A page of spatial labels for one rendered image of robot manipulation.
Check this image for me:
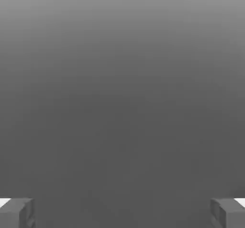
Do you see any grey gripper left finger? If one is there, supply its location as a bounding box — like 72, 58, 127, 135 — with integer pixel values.
0, 197, 36, 228

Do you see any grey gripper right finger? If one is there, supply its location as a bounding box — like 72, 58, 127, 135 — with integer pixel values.
210, 197, 245, 228

